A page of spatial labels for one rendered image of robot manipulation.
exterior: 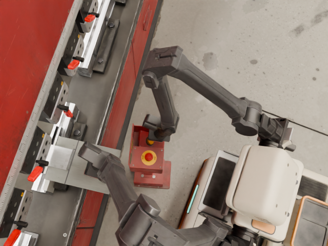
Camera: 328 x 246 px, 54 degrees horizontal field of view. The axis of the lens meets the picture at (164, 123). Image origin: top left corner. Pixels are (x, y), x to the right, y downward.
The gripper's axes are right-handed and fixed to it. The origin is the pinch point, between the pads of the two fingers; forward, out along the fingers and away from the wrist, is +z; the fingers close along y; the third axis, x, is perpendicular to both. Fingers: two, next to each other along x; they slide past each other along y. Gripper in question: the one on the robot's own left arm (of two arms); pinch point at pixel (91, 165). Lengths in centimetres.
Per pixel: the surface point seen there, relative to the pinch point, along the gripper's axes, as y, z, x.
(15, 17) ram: -21, -44, -42
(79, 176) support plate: 5.0, 4.4, -1.8
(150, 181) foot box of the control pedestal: -12, 69, 63
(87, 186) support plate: 7.9, 2.4, 2.0
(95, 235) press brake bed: 29, 89, 43
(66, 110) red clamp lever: -14.4, -9.9, -17.3
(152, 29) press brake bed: -132, 87, 41
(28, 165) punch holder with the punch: 7.9, -12.2, -23.1
